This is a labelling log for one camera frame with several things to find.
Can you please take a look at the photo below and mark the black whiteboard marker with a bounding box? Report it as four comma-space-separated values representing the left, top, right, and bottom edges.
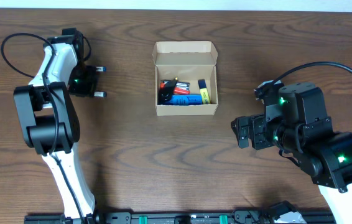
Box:
93, 91, 107, 98

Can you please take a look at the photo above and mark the blue whiteboard marker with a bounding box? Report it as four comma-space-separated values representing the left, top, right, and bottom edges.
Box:
96, 67, 106, 72

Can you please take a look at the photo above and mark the yellow highlighter pen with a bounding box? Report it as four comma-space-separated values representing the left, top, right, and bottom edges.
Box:
198, 79, 211, 105

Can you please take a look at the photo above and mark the red and black stapler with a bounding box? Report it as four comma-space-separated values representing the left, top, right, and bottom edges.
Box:
160, 80, 190, 95

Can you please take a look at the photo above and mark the blue plastic case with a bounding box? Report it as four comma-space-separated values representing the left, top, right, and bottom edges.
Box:
159, 95, 203, 106

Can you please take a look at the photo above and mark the brown cardboard box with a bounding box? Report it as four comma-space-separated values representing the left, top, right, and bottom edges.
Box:
152, 41, 219, 116

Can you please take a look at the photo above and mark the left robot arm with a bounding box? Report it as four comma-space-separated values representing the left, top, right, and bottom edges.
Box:
13, 28, 106, 223

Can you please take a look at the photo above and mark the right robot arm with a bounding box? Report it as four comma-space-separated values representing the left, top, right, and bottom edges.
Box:
231, 82, 352, 223

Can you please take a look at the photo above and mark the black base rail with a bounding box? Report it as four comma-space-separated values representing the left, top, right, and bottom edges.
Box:
24, 210, 336, 224

